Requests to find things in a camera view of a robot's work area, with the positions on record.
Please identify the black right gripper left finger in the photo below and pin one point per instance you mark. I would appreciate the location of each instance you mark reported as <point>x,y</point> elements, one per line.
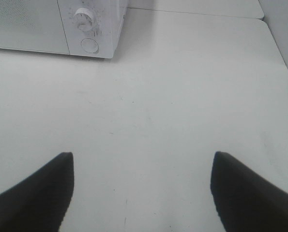
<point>39,202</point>

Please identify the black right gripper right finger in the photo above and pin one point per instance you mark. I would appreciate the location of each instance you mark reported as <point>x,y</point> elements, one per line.
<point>245,201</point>

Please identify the round door release button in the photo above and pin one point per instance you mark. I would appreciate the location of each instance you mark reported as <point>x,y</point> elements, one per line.
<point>89,45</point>

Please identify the white microwave door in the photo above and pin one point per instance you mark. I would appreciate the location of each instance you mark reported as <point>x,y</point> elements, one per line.
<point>32,25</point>

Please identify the white timer knob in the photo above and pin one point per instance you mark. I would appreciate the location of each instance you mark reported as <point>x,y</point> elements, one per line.
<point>84,19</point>

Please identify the white microwave oven body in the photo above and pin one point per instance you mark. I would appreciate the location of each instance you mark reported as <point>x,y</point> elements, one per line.
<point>109,17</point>

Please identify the white neighbouring table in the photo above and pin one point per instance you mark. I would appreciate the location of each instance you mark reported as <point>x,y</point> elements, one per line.
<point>231,8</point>

